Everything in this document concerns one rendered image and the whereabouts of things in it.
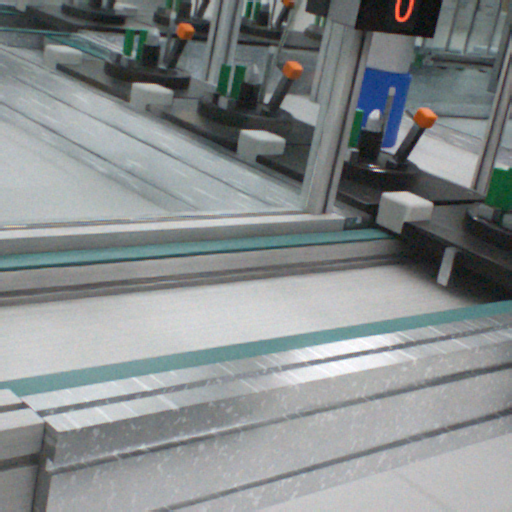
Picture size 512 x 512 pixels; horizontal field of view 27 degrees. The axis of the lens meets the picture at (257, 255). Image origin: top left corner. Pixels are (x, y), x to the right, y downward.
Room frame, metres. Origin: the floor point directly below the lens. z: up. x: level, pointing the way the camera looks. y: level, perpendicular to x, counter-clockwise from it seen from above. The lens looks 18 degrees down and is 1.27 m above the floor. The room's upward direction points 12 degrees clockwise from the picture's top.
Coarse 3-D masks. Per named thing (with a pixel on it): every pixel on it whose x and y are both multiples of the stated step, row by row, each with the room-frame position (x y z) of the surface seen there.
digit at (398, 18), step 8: (392, 0) 1.10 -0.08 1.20; (400, 0) 1.11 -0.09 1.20; (408, 0) 1.12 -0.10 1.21; (416, 0) 1.13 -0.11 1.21; (392, 8) 1.10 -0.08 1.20; (400, 8) 1.11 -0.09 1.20; (408, 8) 1.12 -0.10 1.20; (416, 8) 1.13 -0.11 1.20; (392, 16) 1.11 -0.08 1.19; (400, 16) 1.11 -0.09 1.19; (408, 16) 1.12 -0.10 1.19; (416, 16) 1.13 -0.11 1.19; (384, 24) 1.10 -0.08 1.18; (392, 24) 1.11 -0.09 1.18; (400, 24) 1.12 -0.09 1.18; (408, 24) 1.13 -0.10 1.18
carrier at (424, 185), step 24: (360, 120) 1.40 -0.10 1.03; (384, 120) 1.42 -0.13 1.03; (360, 144) 1.36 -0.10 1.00; (360, 168) 1.30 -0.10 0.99; (384, 168) 1.32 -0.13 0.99; (408, 168) 1.34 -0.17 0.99; (360, 192) 1.24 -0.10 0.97; (384, 192) 1.27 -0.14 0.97; (408, 192) 1.30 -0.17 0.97; (432, 192) 1.33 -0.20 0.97; (456, 192) 1.35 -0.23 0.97
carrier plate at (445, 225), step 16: (448, 208) 1.26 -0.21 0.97; (464, 208) 1.27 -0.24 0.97; (416, 224) 1.15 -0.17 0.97; (432, 224) 1.16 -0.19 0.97; (448, 224) 1.18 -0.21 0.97; (416, 240) 1.14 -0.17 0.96; (432, 240) 1.12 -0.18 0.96; (448, 240) 1.11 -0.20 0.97; (464, 240) 1.13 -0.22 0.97; (480, 240) 1.14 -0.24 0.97; (464, 256) 1.09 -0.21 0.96; (480, 256) 1.08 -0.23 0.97; (496, 256) 1.09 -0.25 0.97; (480, 272) 1.07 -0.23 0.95; (496, 272) 1.06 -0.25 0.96
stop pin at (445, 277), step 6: (450, 252) 1.09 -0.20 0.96; (456, 252) 1.09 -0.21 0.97; (444, 258) 1.09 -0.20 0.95; (450, 258) 1.09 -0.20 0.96; (456, 258) 1.09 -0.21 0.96; (444, 264) 1.09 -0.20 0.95; (450, 264) 1.09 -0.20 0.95; (456, 264) 1.09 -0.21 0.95; (444, 270) 1.09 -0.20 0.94; (450, 270) 1.09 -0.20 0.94; (456, 270) 1.09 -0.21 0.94; (444, 276) 1.09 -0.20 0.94; (450, 276) 1.09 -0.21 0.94; (444, 282) 1.09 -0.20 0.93; (450, 282) 1.09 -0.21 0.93
